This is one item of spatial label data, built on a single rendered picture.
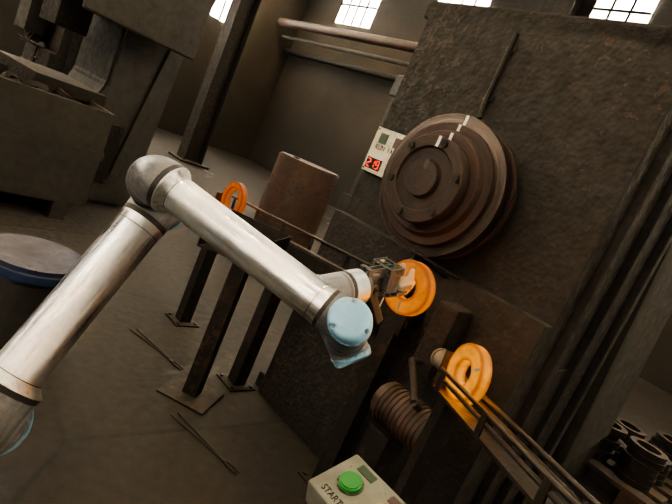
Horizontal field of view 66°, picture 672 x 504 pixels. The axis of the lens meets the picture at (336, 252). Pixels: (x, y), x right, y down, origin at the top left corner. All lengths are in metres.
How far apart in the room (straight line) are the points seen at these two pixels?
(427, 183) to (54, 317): 1.06
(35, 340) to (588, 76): 1.62
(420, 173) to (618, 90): 0.60
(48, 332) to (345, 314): 0.64
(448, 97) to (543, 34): 0.36
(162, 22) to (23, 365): 2.97
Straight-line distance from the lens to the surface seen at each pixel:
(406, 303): 1.43
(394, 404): 1.54
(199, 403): 2.14
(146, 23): 3.86
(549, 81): 1.85
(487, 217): 1.61
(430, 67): 2.11
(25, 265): 1.77
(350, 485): 0.93
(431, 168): 1.64
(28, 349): 1.28
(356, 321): 1.02
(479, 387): 1.34
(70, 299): 1.28
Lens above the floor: 1.09
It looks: 10 degrees down
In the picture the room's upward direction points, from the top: 23 degrees clockwise
